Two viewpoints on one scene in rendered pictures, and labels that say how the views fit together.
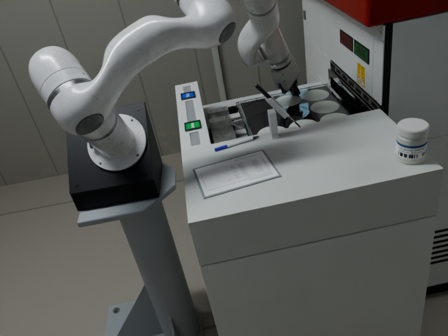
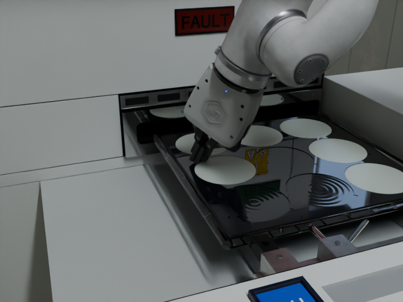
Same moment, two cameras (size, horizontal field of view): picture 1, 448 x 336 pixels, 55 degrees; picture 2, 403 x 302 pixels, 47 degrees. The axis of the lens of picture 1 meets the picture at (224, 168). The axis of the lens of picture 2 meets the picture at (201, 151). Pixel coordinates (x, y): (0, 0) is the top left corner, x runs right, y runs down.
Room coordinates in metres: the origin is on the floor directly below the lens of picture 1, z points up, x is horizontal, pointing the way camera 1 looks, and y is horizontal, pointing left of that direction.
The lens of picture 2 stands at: (1.72, 0.35, 1.26)
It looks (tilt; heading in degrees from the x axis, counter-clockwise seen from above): 26 degrees down; 252
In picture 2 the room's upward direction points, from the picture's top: straight up
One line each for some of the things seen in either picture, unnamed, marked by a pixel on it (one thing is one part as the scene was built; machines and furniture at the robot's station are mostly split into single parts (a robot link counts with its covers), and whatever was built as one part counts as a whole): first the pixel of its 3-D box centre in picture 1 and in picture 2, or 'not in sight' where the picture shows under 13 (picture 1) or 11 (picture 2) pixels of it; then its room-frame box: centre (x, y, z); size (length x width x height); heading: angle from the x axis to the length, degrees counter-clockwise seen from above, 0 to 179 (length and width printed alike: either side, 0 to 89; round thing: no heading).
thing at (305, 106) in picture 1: (295, 113); (283, 160); (1.36, -0.29, 0.90); 0.34 x 0.34 x 0.01; 1
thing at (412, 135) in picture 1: (411, 141); not in sight; (0.88, -0.47, 1.01); 0.07 x 0.07 x 0.10
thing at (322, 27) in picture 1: (337, 51); (139, 67); (1.56, -0.50, 1.02); 0.81 x 0.03 x 0.40; 2
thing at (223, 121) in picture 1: (220, 122); (348, 263); (1.41, -0.02, 0.89); 0.08 x 0.03 x 0.03; 92
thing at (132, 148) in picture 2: (351, 100); (228, 120); (1.38, -0.50, 0.89); 0.44 x 0.02 x 0.10; 2
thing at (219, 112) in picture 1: (217, 113); (289, 279); (1.49, -0.02, 0.89); 0.08 x 0.03 x 0.03; 92
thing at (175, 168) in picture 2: (282, 94); (183, 179); (1.54, -0.28, 0.90); 0.37 x 0.01 x 0.01; 92
